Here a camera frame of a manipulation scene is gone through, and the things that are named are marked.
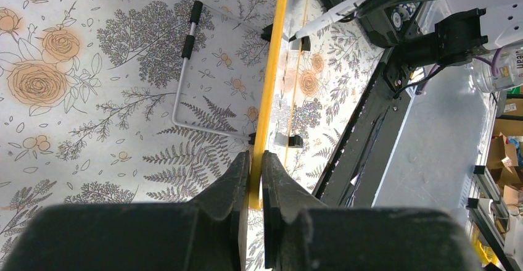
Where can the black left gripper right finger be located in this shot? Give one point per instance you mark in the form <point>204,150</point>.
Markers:
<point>302,233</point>

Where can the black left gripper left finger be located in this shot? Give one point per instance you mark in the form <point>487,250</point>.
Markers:
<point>206,233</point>

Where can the yellow framed whiteboard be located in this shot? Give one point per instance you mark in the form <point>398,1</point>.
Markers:
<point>276,38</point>

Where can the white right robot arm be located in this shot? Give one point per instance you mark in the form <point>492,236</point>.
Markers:
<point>477,27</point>

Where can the floral table mat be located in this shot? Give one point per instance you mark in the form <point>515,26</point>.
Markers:
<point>120,101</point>

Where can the cardboard boxes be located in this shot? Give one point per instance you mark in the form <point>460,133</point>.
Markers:
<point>504,160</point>

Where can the clear plastic bottle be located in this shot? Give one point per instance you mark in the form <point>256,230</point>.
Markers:
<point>498,71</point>

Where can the black mounting base plate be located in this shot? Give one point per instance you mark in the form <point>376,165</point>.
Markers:
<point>353,176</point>

